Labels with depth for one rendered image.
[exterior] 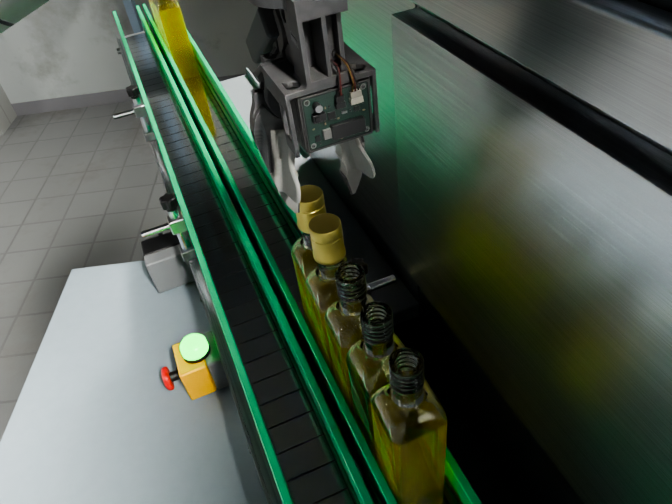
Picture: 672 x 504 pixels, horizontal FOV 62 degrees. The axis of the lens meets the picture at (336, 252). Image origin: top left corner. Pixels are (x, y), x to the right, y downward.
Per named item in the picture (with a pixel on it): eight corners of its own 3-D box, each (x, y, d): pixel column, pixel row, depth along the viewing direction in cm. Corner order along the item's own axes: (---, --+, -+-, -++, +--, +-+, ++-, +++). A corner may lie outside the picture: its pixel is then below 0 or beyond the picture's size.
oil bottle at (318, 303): (377, 389, 74) (365, 277, 60) (338, 406, 73) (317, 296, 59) (359, 358, 78) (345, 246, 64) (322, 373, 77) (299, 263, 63)
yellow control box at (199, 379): (233, 386, 93) (222, 359, 88) (189, 404, 91) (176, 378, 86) (223, 356, 98) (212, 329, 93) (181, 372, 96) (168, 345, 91)
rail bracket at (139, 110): (158, 141, 130) (138, 88, 121) (127, 151, 129) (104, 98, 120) (155, 134, 133) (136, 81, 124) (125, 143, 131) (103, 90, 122)
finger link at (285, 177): (282, 244, 49) (287, 150, 44) (263, 208, 53) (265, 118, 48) (315, 239, 50) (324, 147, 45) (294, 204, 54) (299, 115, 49)
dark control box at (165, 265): (198, 282, 112) (186, 251, 107) (159, 296, 110) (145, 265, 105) (190, 257, 118) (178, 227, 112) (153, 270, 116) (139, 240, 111)
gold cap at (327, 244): (351, 258, 59) (347, 227, 56) (320, 270, 58) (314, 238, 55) (338, 239, 61) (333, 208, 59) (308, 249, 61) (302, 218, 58)
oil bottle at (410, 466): (445, 510, 62) (451, 406, 48) (400, 532, 61) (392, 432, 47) (421, 466, 66) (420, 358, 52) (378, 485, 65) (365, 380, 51)
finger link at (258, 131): (254, 174, 49) (254, 75, 43) (249, 165, 50) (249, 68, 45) (304, 168, 51) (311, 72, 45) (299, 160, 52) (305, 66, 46)
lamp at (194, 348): (213, 357, 88) (208, 345, 86) (185, 367, 87) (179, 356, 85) (206, 337, 92) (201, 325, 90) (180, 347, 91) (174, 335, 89)
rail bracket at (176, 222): (200, 261, 98) (177, 201, 89) (159, 275, 96) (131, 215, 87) (195, 247, 101) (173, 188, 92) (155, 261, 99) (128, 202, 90)
